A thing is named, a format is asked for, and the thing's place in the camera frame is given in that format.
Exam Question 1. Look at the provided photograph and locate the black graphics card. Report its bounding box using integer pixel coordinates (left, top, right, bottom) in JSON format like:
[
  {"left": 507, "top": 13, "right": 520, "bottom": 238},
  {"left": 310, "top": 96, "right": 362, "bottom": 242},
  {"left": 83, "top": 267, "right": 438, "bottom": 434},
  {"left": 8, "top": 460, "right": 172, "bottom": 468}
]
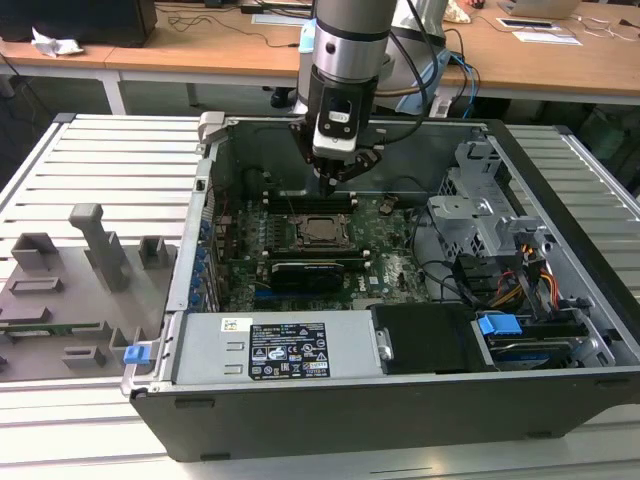
[{"left": 269, "top": 259, "right": 346, "bottom": 294}]

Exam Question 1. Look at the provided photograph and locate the blue cable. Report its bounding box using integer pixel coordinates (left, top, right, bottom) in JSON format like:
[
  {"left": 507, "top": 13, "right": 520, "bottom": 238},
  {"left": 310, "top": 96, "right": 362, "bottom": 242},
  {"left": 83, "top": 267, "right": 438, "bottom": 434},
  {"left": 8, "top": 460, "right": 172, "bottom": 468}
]
[{"left": 449, "top": 52, "right": 482, "bottom": 121}]

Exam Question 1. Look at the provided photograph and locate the CPU socket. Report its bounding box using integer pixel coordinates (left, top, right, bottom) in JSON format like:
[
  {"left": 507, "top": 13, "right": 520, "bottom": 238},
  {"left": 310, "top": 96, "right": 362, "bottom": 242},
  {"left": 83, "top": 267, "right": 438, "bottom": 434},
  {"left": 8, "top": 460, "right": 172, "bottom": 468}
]
[{"left": 287, "top": 212, "right": 362, "bottom": 252}]

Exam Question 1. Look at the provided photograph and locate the silver laptop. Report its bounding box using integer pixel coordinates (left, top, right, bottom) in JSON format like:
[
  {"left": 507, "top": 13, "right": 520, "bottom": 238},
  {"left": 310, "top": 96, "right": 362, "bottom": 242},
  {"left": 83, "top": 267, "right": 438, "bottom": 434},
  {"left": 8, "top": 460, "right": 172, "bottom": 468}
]
[{"left": 499, "top": 0, "right": 584, "bottom": 19}]

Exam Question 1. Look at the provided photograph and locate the hard disk in blue carrier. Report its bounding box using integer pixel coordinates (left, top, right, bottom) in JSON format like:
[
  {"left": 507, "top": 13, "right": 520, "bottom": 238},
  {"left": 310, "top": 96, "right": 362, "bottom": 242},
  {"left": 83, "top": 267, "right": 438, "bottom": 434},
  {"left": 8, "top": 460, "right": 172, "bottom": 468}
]
[{"left": 474, "top": 310, "right": 576, "bottom": 372}]

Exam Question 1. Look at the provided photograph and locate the black plastic shroud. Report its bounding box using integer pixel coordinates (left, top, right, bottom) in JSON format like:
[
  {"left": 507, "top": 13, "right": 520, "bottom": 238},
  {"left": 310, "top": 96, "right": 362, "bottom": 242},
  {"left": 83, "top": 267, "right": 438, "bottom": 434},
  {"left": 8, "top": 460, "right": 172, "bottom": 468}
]
[{"left": 372, "top": 302, "right": 496, "bottom": 376}]

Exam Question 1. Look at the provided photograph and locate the black open PC case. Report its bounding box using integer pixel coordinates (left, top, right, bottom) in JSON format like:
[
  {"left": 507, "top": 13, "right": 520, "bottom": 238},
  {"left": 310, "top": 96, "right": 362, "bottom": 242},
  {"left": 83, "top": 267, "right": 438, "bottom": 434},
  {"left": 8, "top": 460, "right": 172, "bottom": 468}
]
[{"left": 128, "top": 112, "right": 640, "bottom": 464}]

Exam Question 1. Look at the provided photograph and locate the yellow red wire bundle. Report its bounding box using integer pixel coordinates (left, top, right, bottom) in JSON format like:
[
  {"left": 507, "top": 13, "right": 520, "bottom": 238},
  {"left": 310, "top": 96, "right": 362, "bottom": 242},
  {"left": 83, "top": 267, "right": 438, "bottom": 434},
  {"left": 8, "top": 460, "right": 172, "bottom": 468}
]
[{"left": 492, "top": 242, "right": 559, "bottom": 309}]

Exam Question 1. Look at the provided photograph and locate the blue latch clip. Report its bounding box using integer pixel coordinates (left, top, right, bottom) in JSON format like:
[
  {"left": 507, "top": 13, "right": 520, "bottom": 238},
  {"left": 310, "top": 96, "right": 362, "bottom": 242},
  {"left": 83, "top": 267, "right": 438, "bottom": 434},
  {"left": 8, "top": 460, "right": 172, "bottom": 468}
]
[{"left": 122, "top": 344, "right": 151, "bottom": 366}]

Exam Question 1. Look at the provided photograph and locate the grey case handle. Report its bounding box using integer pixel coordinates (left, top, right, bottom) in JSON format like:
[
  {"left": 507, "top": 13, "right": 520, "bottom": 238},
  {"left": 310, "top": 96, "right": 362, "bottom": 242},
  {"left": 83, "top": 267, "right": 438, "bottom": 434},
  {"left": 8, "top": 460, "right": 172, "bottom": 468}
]
[{"left": 197, "top": 110, "right": 229, "bottom": 146}]

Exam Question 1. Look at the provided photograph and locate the green motherboard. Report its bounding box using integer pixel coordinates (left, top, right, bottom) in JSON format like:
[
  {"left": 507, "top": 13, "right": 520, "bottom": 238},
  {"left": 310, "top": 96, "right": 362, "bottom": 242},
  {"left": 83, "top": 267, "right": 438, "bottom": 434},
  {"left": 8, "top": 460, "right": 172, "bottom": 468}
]
[{"left": 214, "top": 192, "right": 436, "bottom": 314}]

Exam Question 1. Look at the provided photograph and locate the black box on desk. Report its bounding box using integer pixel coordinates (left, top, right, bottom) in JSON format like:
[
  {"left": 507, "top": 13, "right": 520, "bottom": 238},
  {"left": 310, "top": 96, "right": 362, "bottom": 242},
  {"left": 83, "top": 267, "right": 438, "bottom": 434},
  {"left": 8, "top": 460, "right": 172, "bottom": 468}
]
[{"left": 0, "top": 0, "right": 159, "bottom": 49}]

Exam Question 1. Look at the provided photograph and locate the white paper sheet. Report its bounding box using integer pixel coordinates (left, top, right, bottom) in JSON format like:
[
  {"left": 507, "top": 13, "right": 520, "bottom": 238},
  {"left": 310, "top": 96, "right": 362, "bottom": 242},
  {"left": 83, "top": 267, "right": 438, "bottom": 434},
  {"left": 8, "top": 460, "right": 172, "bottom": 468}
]
[
  {"left": 252, "top": 13, "right": 312, "bottom": 26},
  {"left": 512, "top": 29, "right": 584, "bottom": 46}
]

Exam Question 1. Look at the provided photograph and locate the silver metal drive cage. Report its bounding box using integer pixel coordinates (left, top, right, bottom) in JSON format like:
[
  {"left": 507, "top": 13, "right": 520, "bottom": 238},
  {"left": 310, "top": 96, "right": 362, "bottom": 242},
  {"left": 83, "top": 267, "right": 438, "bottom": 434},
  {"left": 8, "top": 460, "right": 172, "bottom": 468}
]
[{"left": 427, "top": 139, "right": 556, "bottom": 261}]

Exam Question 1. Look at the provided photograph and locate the black cable bundle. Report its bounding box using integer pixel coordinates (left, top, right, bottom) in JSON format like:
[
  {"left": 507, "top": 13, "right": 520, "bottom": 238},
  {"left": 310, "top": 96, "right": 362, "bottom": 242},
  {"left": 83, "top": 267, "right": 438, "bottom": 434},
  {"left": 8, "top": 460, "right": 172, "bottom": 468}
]
[{"left": 407, "top": 202, "right": 501, "bottom": 306}]

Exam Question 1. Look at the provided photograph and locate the wooden desk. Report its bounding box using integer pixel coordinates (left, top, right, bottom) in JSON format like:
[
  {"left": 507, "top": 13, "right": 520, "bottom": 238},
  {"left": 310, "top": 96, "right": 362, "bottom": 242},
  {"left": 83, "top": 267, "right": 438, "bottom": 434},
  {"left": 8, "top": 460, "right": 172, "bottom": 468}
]
[
  {"left": 105, "top": 0, "right": 640, "bottom": 107},
  {"left": 0, "top": 0, "right": 156, "bottom": 119}
]

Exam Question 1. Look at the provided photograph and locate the grey power supply unit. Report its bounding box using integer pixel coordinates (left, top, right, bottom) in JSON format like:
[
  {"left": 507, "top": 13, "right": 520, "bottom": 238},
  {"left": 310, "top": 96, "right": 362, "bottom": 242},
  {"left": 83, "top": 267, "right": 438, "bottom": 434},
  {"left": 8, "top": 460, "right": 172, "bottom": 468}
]
[{"left": 172, "top": 309, "right": 381, "bottom": 386}]

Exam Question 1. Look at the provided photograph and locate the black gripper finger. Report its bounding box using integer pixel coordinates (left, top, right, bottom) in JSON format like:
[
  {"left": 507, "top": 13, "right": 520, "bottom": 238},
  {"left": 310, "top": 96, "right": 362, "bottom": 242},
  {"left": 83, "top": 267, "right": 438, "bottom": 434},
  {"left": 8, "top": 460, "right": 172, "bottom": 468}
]
[
  {"left": 328, "top": 146, "right": 385, "bottom": 198},
  {"left": 287, "top": 116, "right": 336, "bottom": 198}
]

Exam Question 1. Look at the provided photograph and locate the green RAM stick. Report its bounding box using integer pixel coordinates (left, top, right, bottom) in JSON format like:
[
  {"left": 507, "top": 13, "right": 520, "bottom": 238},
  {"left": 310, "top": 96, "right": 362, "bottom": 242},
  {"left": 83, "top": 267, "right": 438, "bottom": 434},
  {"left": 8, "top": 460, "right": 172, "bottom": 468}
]
[{"left": 0, "top": 322, "right": 101, "bottom": 336}]

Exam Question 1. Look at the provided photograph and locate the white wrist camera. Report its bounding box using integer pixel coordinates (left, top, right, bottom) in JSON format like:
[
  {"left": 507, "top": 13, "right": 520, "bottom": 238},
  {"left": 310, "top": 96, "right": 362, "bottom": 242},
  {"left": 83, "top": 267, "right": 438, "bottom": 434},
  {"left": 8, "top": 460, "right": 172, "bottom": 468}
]
[{"left": 312, "top": 87, "right": 371, "bottom": 159}]

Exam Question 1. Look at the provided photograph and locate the crumpled white paper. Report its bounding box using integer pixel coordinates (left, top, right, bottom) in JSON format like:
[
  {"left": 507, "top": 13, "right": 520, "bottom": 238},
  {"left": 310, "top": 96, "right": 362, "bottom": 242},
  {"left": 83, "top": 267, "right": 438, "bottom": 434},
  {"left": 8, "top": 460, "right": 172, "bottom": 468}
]
[{"left": 30, "top": 27, "right": 85, "bottom": 59}]

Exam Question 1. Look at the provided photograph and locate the grey parts rack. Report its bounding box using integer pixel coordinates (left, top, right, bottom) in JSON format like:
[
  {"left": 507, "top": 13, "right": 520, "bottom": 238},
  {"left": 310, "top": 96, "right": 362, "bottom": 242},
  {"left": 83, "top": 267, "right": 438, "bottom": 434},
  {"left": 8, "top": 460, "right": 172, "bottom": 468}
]
[{"left": 0, "top": 202, "right": 179, "bottom": 384}]

